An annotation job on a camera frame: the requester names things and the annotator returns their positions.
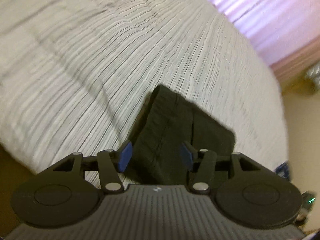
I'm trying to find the black trousers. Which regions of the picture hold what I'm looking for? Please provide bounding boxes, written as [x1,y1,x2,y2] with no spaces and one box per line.
[125,85,235,185]

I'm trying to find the white striped bed cover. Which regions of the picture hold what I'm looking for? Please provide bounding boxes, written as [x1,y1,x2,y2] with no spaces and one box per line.
[1,0,289,172]

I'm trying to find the pink striped curtain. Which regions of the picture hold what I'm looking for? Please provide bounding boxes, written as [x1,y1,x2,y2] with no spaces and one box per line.
[182,0,320,83]

